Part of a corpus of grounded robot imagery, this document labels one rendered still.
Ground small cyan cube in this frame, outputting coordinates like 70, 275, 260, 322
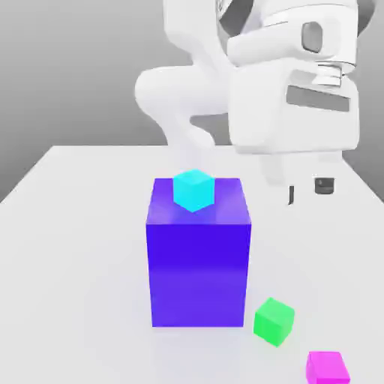
172, 168, 216, 214

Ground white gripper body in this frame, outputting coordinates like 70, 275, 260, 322
226, 64, 361, 156

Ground small magenta cube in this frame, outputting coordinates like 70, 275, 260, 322
305, 350, 351, 384

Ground large blue box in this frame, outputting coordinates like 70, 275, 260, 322
145, 177, 252, 329

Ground small green cube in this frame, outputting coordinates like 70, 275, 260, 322
253, 297, 296, 348

